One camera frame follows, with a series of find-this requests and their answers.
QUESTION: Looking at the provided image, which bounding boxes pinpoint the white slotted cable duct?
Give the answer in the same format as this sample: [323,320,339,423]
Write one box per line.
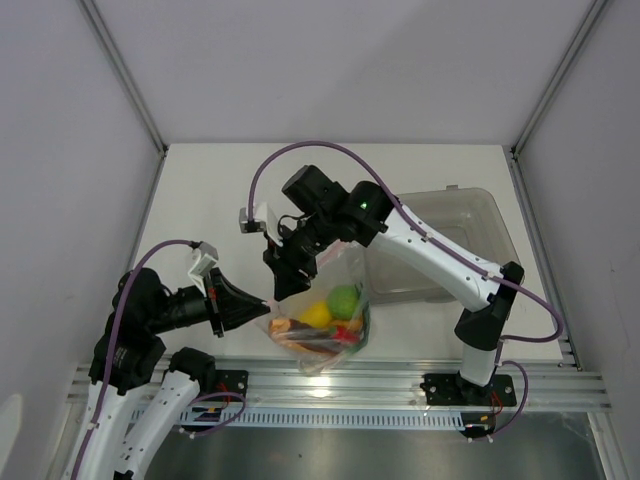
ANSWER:
[177,407,464,431]

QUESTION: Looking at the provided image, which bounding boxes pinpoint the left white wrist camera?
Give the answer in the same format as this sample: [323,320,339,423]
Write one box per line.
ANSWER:
[187,242,219,296]

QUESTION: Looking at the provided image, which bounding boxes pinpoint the clear zip top bag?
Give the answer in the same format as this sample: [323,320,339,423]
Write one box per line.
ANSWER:
[259,242,371,376]

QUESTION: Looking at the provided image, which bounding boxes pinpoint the right aluminium frame post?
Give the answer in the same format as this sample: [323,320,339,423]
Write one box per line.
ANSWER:
[510,0,613,160]

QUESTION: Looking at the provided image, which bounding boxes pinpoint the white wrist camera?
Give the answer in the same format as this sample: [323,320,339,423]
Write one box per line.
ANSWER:
[239,202,282,246]
[187,242,219,296]

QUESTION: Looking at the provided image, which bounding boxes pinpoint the green round vegetable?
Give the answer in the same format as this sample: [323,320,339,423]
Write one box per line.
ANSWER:
[326,285,360,320]

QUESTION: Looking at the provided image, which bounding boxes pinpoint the red chili pepper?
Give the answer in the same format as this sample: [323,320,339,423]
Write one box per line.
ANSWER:
[328,326,361,346]

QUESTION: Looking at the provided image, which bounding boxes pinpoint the aluminium frame post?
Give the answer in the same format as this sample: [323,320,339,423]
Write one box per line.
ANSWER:
[510,0,613,160]
[76,0,168,154]

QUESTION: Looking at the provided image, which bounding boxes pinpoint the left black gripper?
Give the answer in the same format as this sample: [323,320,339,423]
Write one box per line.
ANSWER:
[149,265,271,335]

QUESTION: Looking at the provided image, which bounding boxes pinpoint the aluminium rail beam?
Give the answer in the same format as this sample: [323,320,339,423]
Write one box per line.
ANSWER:
[67,355,614,411]

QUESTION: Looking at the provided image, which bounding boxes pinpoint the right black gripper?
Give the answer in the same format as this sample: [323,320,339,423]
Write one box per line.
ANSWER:
[263,211,337,304]

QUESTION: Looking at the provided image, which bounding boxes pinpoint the purple camera cable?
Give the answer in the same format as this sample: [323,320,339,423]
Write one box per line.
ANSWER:
[248,140,565,346]
[67,239,194,479]

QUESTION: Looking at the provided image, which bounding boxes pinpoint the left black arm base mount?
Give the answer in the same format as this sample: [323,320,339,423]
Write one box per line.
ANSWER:
[213,370,249,407]

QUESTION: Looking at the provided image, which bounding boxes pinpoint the yellow mango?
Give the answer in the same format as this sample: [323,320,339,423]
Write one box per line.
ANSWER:
[299,301,334,329]

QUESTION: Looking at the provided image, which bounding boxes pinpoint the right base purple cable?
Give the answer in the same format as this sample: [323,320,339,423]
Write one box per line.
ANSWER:
[462,359,531,447]

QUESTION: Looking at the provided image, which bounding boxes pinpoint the grey translucent plastic bin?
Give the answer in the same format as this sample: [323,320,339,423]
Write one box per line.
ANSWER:
[365,187,520,304]

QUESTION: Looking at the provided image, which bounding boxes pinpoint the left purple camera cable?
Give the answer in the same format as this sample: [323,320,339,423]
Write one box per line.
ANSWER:
[67,239,194,479]

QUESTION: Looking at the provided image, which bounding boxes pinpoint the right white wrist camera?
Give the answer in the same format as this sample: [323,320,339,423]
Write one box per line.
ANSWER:
[239,202,282,246]

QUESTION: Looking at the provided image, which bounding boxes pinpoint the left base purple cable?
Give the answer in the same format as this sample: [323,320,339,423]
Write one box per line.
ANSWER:
[177,389,250,441]

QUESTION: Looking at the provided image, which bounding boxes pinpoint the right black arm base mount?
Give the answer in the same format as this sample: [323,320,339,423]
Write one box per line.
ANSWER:
[420,373,517,407]

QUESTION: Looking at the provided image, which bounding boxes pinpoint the left aluminium frame post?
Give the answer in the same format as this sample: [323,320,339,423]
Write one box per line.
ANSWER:
[76,0,168,154]

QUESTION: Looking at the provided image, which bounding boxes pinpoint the green onion stalks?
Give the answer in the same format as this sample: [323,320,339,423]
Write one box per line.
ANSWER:
[352,284,371,353]

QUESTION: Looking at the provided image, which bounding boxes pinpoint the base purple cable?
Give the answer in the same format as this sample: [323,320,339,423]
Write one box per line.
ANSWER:
[462,359,531,447]
[177,389,250,441]

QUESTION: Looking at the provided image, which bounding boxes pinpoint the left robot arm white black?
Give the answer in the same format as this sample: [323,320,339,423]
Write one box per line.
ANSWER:
[62,268,270,479]

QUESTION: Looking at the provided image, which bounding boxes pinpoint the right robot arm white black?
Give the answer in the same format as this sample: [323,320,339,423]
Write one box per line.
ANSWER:
[254,165,524,404]

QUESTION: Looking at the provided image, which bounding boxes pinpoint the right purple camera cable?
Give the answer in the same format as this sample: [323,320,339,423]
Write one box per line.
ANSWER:
[248,140,565,346]

